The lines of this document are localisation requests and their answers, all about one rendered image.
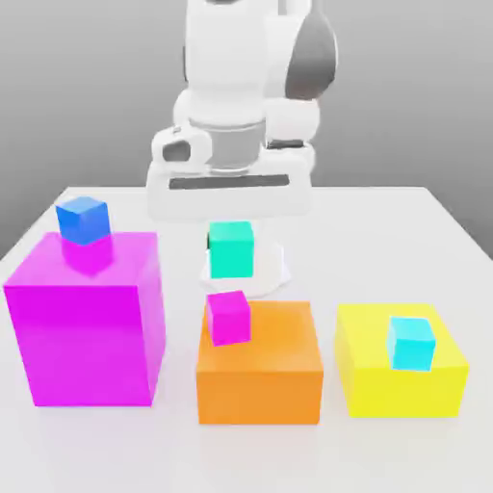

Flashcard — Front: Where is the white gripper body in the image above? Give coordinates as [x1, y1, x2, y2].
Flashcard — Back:
[144, 158, 312, 223]

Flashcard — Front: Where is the small magenta cube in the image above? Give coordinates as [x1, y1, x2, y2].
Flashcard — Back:
[205, 290, 252, 347]

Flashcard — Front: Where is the large orange box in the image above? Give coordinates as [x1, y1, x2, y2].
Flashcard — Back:
[195, 299, 324, 427]

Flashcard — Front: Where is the small blue cube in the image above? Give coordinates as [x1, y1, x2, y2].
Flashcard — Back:
[55, 195, 112, 247]

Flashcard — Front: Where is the large yellow box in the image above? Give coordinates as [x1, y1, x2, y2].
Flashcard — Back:
[333, 302, 470, 420]

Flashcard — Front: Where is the small teal cube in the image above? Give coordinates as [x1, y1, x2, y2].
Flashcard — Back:
[206, 221, 255, 280]

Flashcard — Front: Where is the small cyan cube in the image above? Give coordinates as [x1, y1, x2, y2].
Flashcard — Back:
[386, 316, 437, 373]

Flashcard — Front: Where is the large magenta box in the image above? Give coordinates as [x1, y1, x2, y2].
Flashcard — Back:
[2, 230, 168, 408]

